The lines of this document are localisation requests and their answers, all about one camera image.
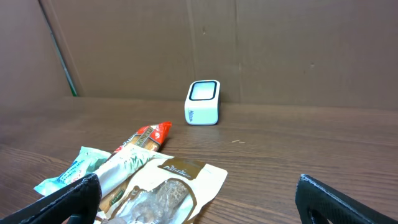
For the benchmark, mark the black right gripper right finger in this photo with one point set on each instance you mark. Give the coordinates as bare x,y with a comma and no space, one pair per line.
319,203

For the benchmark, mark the green white pole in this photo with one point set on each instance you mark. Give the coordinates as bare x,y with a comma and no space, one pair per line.
58,50

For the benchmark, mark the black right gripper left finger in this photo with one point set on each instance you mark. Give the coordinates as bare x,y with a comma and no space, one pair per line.
78,202

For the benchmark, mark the white cream tube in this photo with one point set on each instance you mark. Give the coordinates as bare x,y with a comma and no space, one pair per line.
122,165

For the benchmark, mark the brown white nut pouch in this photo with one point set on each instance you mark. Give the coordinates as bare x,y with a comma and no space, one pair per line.
163,190

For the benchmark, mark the white barcode scanner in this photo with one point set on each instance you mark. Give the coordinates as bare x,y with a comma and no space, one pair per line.
202,104

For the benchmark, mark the teal snack packet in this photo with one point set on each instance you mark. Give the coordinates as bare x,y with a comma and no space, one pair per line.
88,160

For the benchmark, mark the orange spaghetti packet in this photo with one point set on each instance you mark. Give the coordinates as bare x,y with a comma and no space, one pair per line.
147,137

